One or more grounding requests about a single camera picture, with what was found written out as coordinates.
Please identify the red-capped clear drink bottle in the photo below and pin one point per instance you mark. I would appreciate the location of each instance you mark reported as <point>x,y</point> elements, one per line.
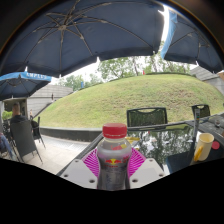
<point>114,156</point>

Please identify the large dark blue parasol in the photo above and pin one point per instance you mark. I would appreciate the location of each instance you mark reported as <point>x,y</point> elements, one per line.
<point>193,43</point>
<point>83,36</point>

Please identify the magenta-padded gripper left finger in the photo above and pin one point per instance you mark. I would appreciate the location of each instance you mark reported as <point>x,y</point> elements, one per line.
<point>78,171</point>

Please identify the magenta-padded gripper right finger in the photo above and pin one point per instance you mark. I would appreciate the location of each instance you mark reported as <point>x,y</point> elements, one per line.
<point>148,170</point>

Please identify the dark wicker chair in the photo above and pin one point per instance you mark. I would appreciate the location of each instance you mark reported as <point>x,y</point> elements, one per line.
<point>23,138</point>

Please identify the grey upright tube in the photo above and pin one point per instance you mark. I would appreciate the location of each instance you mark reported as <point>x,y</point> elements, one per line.
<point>196,130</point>

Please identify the blue parasol with white print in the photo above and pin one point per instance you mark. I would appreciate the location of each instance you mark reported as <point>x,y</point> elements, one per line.
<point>20,85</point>

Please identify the black mesh-back chair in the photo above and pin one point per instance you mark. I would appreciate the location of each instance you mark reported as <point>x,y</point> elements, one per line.
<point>201,110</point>
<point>146,117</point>

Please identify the flat yellow patterned item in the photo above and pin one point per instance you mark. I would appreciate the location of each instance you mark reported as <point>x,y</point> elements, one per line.
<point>132,139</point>

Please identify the person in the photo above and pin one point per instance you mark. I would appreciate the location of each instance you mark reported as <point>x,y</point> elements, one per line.
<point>16,115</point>

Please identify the flat round red coaster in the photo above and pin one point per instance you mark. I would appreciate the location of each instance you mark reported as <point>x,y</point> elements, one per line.
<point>216,145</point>

